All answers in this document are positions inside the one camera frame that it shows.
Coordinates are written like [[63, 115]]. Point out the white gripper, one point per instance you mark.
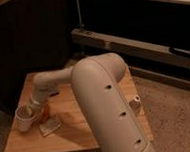
[[34, 105]]

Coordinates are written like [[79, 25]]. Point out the white ceramic cup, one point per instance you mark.
[[25, 117]]

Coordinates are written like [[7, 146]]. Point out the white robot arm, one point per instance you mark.
[[94, 81]]

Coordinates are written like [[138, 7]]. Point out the orange carrot toy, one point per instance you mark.
[[45, 115]]

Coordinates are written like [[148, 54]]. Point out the dark rectangular block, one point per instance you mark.
[[53, 93]]

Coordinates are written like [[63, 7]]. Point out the small white bottle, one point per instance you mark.
[[135, 104]]

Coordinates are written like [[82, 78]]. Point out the black device on shelf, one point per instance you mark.
[[180, 52]]

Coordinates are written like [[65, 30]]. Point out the metal shelf rail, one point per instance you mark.
[[131, 47]]

